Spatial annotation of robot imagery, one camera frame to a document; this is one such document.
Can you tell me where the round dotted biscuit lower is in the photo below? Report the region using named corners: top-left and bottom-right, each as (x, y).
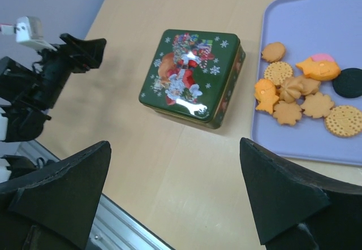
top-left (324, 105), bottom-right (361, 137)

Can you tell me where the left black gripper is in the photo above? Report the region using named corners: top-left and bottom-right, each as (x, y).
top-left (1, 33), bottom-right (107, 110)

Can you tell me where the right gripper black right finger with tong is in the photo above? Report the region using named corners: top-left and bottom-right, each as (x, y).
top-left (240, 137), bottom-right (361, 249)

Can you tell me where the black sandwich cookie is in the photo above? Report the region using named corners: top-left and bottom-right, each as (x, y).
top-left (332, 67), bottom-right (361, 98)

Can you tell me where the gold tin lid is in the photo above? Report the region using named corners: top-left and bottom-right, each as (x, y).
top-left (139, 29), bottom-right (245, 129)

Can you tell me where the green christmas cookie tin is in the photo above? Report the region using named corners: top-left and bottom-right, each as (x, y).
top-left (151, 44), bottom-right (245, 129)

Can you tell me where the lilac plastic tray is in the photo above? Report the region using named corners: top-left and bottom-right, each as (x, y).
top-left (251, 0), bottom-right (361, 166)

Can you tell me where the orange fish cookie centre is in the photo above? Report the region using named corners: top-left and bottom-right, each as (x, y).
top-left (295, 57), bottom-right (341, 81)

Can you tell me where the tan maple leaf cookie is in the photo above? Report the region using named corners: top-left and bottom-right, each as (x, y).
top-left (300, 92), bottom-right (335, 119)

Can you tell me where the right gripper black left finger with tong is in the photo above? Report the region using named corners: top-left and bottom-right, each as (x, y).
top-left (1, 141), bottom-right (111, 249)

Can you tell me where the orange fish cookie left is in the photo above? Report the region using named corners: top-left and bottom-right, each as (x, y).
top-left (254, 79), bottom-right (279, 114)

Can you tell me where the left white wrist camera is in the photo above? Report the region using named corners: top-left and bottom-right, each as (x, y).
top-left (1, 16), bottom-right (57, 51)

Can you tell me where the plain round tan cookie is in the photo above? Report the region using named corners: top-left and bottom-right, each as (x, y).
top-left (261, 42), bottom-right (286, 63)

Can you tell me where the orange swirl meringue cookie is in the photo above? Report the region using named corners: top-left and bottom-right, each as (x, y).
top-left (278, 77), bottom-right (303, 103)

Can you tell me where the orange fish cookie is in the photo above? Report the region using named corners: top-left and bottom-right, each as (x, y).
top-left (295, 57), bottom-right (341, 81)
top-left (254, 79), bottom-right (279, 114)

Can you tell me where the pink sandwich cookie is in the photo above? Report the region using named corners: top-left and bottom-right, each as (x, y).
top-left (311, 53), bottom-right (335, 62)

